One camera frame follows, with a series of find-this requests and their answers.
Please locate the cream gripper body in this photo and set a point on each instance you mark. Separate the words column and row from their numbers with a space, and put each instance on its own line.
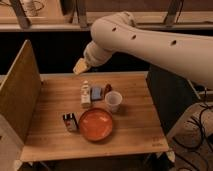
column 81, row 66

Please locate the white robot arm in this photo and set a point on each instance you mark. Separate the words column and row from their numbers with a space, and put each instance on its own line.
column 189, row 56

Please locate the white glue bottle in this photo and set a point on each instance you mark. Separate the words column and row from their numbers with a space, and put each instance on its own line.
column 85, row 95

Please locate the small brown object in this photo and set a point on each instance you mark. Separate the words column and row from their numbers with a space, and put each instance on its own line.
column 107, row 89

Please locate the clear plastic cup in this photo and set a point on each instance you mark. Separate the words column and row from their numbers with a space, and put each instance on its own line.
column 113, row 100

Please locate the orange plate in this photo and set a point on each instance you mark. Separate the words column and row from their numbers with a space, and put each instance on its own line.
column 95, row 124

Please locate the wooden side board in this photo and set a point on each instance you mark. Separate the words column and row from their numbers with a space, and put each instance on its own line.
column 18, row 94

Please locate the black panel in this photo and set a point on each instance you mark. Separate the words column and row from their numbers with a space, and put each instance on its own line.
column 171, row 95

